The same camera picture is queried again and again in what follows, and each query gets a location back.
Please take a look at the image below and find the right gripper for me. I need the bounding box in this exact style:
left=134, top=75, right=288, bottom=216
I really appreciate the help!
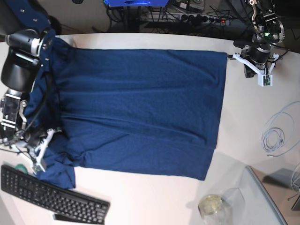
left=0, top=127, right=61, bottom=175

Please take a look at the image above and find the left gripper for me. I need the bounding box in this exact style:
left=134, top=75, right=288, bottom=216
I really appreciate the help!
left=227, top=45, right=281, bottom=87

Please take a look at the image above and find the blue long-sleeve t-shirt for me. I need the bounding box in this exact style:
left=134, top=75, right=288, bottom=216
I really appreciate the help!
left=25, top=37, right=227, bottom=188

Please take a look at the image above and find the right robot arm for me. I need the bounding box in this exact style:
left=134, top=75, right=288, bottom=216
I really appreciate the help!
left=0, top=0, right=59, bottom=174

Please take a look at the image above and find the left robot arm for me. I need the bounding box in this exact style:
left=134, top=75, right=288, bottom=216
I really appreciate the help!
left=227, top=0, right=289, bottom=87

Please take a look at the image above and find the green tape roll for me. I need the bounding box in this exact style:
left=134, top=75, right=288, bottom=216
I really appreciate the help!
left=15, top=164, right=28, bottom=174

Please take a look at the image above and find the black computer keyboard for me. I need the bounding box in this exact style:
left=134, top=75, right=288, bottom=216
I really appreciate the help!
left=0, top=165, right=110, bottom=225

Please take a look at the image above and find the white power strip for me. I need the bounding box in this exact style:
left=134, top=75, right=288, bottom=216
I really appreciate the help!
left=141, top=11, right=234, bottom=26

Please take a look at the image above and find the clear glass jar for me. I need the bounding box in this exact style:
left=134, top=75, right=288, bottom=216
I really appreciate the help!
left=198, top=188, right=246, bottom=225

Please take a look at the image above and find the blue box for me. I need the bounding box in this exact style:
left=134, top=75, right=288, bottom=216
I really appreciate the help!
left=104, top=0, right=169, bottom=7

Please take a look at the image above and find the coiled white cable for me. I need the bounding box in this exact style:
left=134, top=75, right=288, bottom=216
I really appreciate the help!
left=261, top=101, right=300, bottom=158

